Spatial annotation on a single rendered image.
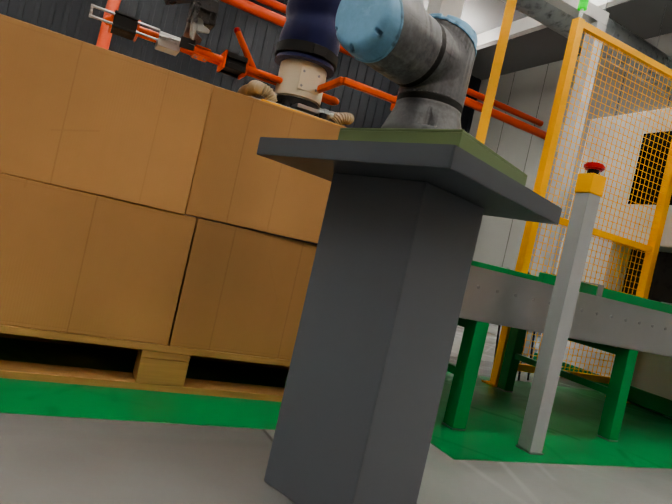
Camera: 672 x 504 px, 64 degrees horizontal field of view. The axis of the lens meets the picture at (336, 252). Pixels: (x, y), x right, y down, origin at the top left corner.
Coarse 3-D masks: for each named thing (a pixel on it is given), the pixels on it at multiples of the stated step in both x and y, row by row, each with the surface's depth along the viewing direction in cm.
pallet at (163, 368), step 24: (0, 336) 183; (24, 336) 186; (48, 336) 151; (72, 336) 153; (96, 336) 157; (0, 360) 154; (144, 360) 162; (168, 360) 165; (216, 360) 215; (240, 360) 175; (264, 360) 178; (288, 360) 182; (96, 384) 157; (120, 384) 160; (144, 384) 163; (168, 384) 166; (192, 384) 172; (216, 384) 178; (240, 384) 185
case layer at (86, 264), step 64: (0, 192) 143; (64, 192) 149; (0, 256) 144; (64, 256) 151; (128, 256) 158; (192, 256) 165; (256, 256) 174; (0, 320) 146; (64, 320) 152; (128, 320) 159; (192, 320) 167; (256, 320) 176
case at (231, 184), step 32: (224, 96) 165; (224, 128) 166; (256, 128) 169; (288, 128) 173; (320, 128) 177; (224, 160) 166; (256, 160) 170; (192, 192) 164; (224, 192) 167; (256, 192) 171; (288, 192) 175; (320, 192) 179; (256, 224) 172; (288, 224) 176; (320, 224) 180
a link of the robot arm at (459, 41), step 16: (432, 16) 116; (448, 16) 115; (448, 32) 114; (464, 32) 116; (448, 48) 112; (464, 48) 116; (448, 64) 113; (464, 64) 116; (416, 80) 114; (432, 80) 114; (448, 80) 115; (464, 80) 117; (448, 96) 115; (464, 96) 119
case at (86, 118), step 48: (0, 48) 140; (48, 48) 144; (96, 48) 149; (0, 96) 141; (48, 96) 145; (96, 96) 150; (144, 96) 155; (192, 96) 160; (0, 144) 142; (48, 144) 146; (96, 144) 151; (144, 144) 156; (192, 144) 161; (96, 192) 152; (144, 192) 157
